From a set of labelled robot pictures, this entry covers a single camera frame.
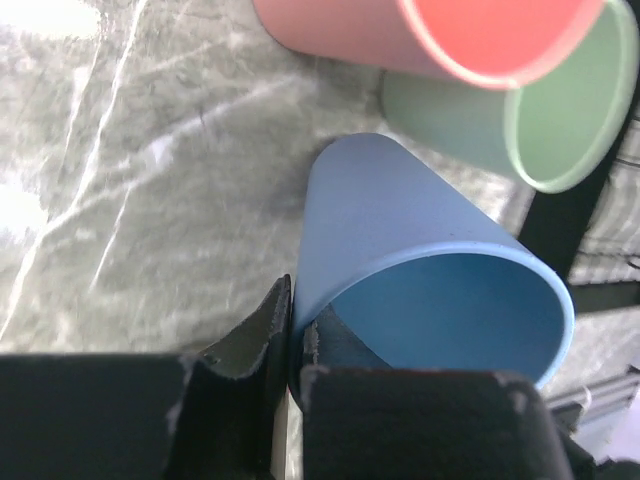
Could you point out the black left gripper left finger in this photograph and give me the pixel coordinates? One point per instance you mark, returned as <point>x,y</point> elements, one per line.
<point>206,414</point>

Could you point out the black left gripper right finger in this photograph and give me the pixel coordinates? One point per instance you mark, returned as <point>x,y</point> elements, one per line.
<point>365,420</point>

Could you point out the blue plastic tumbler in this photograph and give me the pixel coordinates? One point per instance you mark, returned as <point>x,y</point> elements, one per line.
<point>420,275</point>

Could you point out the small green plastic tumbler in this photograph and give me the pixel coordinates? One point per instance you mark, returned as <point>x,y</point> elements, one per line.
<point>551,133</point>

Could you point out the pink plastic tumbler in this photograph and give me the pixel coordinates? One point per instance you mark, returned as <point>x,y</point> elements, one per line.
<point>492,44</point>

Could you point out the black wire dish rack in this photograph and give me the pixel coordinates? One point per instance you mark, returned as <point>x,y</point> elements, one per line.
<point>591,234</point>

